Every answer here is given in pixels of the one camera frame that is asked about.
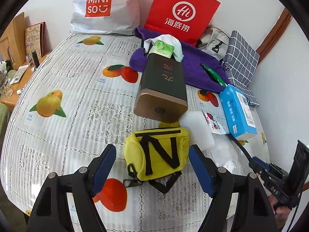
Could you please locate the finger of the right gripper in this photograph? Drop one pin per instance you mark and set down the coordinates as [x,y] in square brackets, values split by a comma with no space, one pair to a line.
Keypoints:
[259,165]
[265,176]

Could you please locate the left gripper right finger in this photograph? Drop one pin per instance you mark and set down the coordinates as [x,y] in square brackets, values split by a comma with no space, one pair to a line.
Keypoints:
[253,210]

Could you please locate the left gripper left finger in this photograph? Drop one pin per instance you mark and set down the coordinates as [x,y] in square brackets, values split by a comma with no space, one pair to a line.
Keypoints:
[51,210]

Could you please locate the white sponge block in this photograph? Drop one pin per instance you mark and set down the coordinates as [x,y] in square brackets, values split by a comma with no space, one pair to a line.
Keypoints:
[197,126]

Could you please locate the fruit print sachet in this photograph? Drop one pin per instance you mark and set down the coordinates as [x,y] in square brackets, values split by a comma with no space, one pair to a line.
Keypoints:
[215,124]

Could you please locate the yellow black pouch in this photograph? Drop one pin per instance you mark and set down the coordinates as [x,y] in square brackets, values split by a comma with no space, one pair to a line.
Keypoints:
[156,156]

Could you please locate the white glove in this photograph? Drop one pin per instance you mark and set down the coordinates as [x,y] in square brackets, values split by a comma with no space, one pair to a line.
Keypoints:
[169,39]

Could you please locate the green tissue pack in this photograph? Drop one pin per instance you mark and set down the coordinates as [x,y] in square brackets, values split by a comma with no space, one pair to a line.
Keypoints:
[162,48]

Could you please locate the person right hand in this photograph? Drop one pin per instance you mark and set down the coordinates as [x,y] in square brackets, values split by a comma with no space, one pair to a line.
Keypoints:
[281,213]

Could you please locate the white cotton ball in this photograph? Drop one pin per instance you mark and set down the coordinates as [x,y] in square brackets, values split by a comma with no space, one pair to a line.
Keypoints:
[230,166]

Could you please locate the blue tissue pack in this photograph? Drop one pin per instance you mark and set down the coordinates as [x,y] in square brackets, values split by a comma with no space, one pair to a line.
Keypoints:
[239,118]

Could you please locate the grey checkered fabric cushion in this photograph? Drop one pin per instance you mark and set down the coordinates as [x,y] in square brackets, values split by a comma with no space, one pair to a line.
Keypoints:
[241,61]

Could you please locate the purple towel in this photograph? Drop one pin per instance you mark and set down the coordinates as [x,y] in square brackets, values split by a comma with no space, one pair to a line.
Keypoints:
[194,74]

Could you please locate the dark green tea tin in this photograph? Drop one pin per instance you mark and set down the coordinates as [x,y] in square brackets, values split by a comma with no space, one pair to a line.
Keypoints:
[162,92]

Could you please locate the wooden nightstand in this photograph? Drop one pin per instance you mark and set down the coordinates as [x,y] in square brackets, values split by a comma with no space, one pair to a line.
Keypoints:
[13,99]

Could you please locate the beige grey backpack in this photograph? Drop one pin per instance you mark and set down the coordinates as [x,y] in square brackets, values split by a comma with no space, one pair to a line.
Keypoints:
[214,42]

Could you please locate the wooden headboard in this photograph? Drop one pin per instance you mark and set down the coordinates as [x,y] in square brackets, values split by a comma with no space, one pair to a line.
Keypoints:
[13,42]

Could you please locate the red paper shopping bag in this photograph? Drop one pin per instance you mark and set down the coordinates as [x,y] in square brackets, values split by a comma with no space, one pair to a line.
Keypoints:
[184,19]

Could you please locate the patterned book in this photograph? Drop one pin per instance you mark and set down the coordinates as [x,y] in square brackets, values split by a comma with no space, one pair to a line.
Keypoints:
[34,39]

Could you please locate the white Miniso plastic bag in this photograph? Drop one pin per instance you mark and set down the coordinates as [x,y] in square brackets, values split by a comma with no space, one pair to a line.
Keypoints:
[105,16]

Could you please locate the brown wooden door frame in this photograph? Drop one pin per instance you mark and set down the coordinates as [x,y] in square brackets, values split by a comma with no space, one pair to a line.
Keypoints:
[275,34]

